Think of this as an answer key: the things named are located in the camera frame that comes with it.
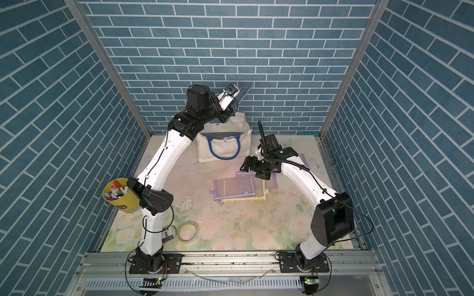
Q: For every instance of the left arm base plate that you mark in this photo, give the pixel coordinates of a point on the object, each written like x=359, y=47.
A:
x=160, y=264

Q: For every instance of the yellow cup with markers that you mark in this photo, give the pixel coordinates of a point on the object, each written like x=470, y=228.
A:
x=118, y=194

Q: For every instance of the small blue mesh pouch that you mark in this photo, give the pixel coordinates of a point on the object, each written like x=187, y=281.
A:
x=244, y=92

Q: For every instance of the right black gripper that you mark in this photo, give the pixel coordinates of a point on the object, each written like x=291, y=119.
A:
x=254, y=161

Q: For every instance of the white canvas tote bag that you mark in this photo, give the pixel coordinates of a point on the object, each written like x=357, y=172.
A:
x=224, y=141

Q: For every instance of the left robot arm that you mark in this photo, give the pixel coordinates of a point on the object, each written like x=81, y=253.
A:
x=148, y=186

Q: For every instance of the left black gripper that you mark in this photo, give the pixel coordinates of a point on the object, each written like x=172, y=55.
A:
x=225, y=114

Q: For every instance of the yellow trimmed mesh pouch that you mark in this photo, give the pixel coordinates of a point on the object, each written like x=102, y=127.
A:
x=254, y=198

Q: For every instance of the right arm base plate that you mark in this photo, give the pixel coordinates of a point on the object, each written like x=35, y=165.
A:
x=294, y=262

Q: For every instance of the clear tape roll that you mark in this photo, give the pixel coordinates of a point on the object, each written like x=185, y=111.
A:
x=187, y=232

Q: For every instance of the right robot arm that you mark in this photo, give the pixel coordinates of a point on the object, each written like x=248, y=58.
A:
x=333, y=217

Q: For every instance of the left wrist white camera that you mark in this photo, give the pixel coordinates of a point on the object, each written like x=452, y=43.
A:
x=229, y=98

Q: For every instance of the purple trimmed mesh pouch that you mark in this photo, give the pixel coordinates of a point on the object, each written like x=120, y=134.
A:
x=242, y=185

